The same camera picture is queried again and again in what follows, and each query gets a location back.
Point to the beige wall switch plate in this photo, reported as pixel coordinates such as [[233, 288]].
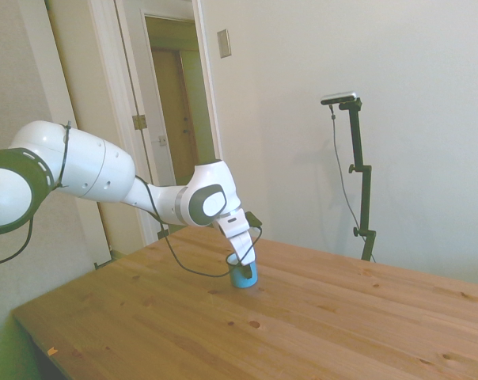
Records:
[[224, 43]]

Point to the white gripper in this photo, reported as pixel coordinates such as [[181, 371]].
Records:
[[243, 247]]

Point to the white open door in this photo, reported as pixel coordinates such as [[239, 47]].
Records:
[[96, 79]]

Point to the silver black stereo camera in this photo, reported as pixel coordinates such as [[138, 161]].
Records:
[[339, 98]]

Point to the metal door latch plate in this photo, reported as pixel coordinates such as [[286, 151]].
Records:
[[161, 141]]

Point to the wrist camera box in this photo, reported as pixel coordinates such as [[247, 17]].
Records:
[[253, 219]]

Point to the brass door hinge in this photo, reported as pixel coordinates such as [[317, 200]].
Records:
[[139, 121]]

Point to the blue enamel mug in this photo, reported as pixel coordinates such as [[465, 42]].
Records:
[[243, 279]]

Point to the black jointed camera stand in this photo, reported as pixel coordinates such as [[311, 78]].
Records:
[[361, 158]]

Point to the brown wooden hallway door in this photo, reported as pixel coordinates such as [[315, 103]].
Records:
[[171, 111]]

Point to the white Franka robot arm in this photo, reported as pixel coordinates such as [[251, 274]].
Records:
[[96, 166]]

